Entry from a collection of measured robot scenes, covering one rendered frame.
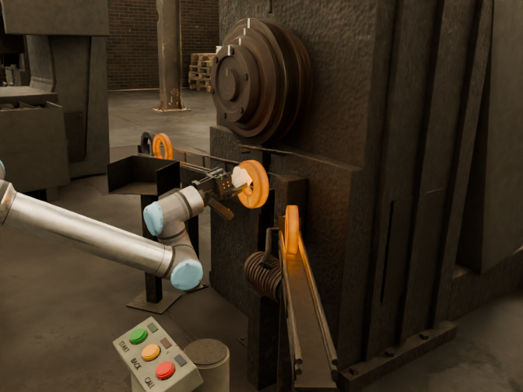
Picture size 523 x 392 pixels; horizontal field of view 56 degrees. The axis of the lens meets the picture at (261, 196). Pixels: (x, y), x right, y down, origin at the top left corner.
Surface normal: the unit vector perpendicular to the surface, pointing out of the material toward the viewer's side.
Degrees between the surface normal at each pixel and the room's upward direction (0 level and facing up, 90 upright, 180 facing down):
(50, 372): 0
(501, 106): 90
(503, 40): 90
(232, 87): 90
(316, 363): 6
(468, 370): 0
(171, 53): 90
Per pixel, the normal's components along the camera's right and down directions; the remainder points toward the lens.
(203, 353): 0.02, -0.95
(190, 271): 0.39, 0.37
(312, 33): -0.82, 0.16
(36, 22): 0.69, 0.24
